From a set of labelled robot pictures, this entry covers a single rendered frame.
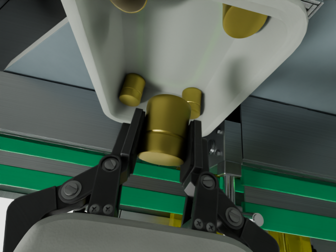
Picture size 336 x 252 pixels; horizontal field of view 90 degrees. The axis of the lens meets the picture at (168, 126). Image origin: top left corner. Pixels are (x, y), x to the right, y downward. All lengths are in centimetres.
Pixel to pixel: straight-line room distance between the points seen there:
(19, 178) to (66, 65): 22
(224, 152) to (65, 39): 30
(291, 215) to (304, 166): 8
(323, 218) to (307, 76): 21
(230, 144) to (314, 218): 16
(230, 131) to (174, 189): 16
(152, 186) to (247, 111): 22
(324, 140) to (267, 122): 11
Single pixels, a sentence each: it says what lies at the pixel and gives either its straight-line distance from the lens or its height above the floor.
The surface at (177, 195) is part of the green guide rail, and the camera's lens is 35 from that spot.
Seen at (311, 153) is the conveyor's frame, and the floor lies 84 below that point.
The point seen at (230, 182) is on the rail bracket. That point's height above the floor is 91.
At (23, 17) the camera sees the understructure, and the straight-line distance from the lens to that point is 102.
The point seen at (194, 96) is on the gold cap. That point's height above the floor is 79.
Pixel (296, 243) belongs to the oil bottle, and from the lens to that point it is 48.
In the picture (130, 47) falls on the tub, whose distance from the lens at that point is 26.
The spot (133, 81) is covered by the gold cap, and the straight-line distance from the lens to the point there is 28.
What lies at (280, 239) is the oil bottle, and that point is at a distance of 46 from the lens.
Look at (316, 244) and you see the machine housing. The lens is 77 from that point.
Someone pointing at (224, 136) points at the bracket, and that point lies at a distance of 28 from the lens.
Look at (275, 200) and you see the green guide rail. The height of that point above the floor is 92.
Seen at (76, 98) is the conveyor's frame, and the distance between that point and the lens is 41.
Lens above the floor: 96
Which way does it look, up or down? 26 degrees down
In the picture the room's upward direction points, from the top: 170 degrees counter-clockwise
